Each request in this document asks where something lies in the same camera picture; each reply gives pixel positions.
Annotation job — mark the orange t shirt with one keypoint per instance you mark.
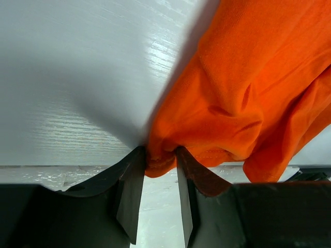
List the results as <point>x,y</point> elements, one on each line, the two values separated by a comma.
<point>257,90</point>

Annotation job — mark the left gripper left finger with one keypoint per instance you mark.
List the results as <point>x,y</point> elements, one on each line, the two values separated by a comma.
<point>102,211</point>

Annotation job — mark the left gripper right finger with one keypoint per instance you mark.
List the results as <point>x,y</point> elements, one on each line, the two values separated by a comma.
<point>216,213</point>

